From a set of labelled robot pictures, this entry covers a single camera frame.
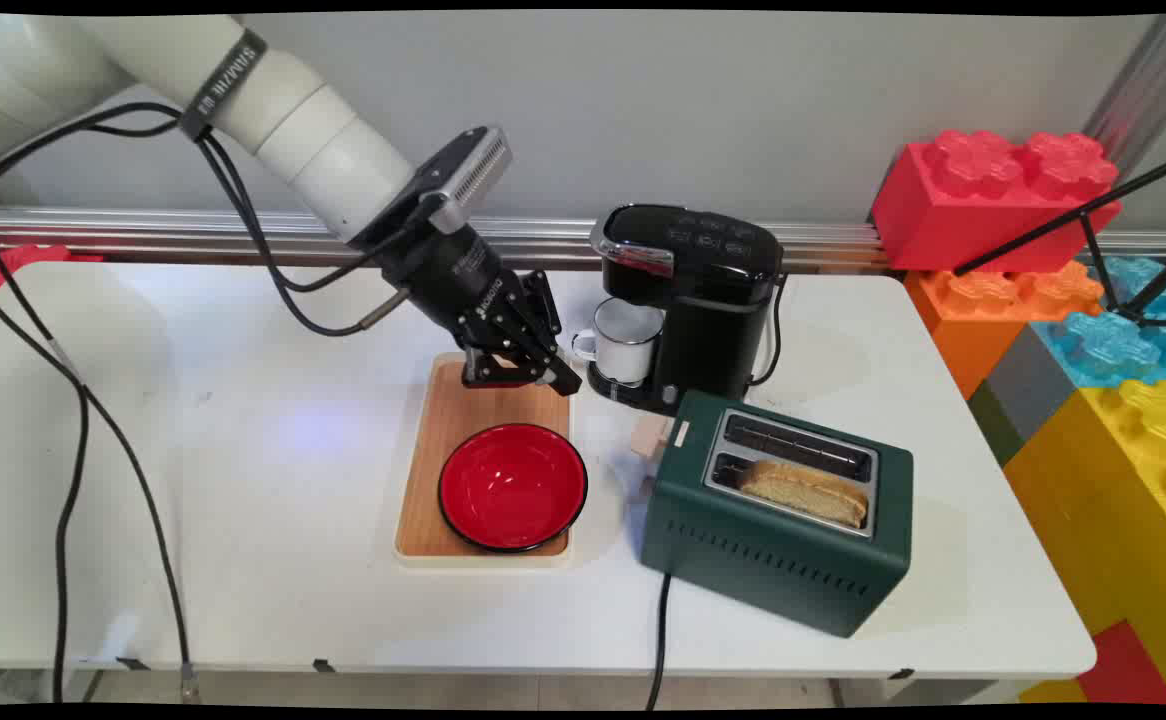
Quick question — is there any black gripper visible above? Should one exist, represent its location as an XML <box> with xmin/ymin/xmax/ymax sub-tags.
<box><xmin>373</xmin><ymin>205</ymin><xmax>584</xmax><ymax>397</ymax></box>

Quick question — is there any wooden toaster lever knob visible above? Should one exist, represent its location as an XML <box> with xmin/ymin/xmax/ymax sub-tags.
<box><xmin>629</xmin><ymin>414</ymin><xmax>672</xmax><ymax>462</ymax></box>

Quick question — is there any wooden serving tray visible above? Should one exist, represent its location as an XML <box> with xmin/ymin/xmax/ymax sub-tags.
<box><xmin>393</xmin><ymin>352</ymin><xmax>575</xmax><ymax>571</ymax></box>

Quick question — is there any white enamel mug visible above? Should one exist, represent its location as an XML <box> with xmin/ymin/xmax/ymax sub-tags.
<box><xmin>571</xmin><ymin>298</ymin><xmax>666</xmax><ymax>388</ymax></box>

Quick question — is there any red bowl with black rim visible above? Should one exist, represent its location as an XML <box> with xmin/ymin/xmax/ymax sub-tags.
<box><xmin>438</xmin><ymin>423</ymin><xmax>590</xmax><ymax>554</ymax></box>

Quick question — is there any black coffee machine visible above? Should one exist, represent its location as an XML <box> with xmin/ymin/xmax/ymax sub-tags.
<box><xmin>586</xmin><ymin>203</ymin><xmax>787</xmax><ymax>417</ymax></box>

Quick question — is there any dark green toaster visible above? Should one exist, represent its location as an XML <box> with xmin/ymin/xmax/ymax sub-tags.
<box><xmin>640</xmin><ymin>389</ymin><xmax>916</xmax><ymax>639</ymax></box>

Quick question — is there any toast bread slice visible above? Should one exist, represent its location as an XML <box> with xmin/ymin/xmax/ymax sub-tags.
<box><xmin>739</xmin><ymin>460</ymin><xmax>870</xmax><ymax>530</ymax></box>

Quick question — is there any big orange building brick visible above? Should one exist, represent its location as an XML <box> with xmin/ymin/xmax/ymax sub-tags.
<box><xmin>904</xmin><ymin>261</ymin><xmax>1107</xmax><ymax>401</ymax></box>

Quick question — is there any big red building brick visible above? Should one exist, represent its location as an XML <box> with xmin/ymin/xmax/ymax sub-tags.
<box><xmin>870</xmin><ymin>129</ymin><xmax>1125</xmax><ymax>275</ymax></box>

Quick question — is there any big grey building brick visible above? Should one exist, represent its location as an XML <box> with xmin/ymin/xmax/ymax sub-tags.
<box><xmin>967</xmin><ymin>324</ymin><xmax>1085</xmax><ymax>467</ymax></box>

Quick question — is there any red brick behind table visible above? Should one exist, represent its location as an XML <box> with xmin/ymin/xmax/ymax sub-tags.
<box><xmin>0</xmin><ymin>243</ymin><xmax>104</xmax><ymax>303</ymax></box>

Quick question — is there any black tripod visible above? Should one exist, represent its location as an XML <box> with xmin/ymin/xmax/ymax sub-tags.
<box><xmin>952</xmin><ymin>149</ymin><xmax>1166</xmax><ymax>330</ymax></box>

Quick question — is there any big blue building brick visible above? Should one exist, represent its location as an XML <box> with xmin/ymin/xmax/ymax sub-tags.
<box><xmin>1030</xmin><ymin>255</ymin><xmax>1166</xmax><ymax>390</ymax></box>

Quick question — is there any big yellow building brick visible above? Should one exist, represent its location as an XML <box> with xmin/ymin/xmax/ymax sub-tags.
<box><xmin>1002</xmin><ymin>377</ymin><xmax>1166</xmax><ymax>706</ymax></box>

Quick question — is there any black cable with metal plug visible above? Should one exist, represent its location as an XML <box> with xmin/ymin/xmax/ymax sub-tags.
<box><xmin>0</xmin><ymin>102</ymin><xmax>412</xmax><ymax>703</ymax></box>

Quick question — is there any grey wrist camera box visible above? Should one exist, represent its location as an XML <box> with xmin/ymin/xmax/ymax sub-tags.
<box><xmin>411</xmin><ymin>126</ymin><xmax>515</xmax><ymax>237</ymax></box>

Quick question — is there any black coffee machine cable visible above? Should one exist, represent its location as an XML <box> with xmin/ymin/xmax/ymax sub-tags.
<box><xmin>748</xmin><ymin>273</ymin><xmax>790</xmax><ymax>389</ymax></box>

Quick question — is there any black toaster power cable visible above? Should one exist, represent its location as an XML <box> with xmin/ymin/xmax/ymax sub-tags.
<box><xmin>645</xmin><ymin>571</ymin><xmax>675</xmax><ymax>711</ymax></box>

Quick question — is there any aluminium rail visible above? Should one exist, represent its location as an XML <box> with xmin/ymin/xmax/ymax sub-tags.
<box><xmin>0</xmin><ymin>206</ymin><xmax>1166</xmax><ymax>273</ymax></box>

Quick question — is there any grey printed velcro strap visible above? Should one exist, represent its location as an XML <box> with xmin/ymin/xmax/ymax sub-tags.
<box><xmin>177</xmin><ymin>29</ymin><xmax>270</xmax><ymax>142</ymax></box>

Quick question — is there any black camera cable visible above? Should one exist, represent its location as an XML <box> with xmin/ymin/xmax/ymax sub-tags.
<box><xmin>0</xmin><ymin>102</ymin><xmax>414</xmax><ymax>703</ymax></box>

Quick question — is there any aluminium corner post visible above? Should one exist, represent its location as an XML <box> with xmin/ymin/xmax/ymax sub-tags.
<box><xmin>1082</xmin><ymin>14</ymin><xmax>1166</xmax><ymax>183</ymax></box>

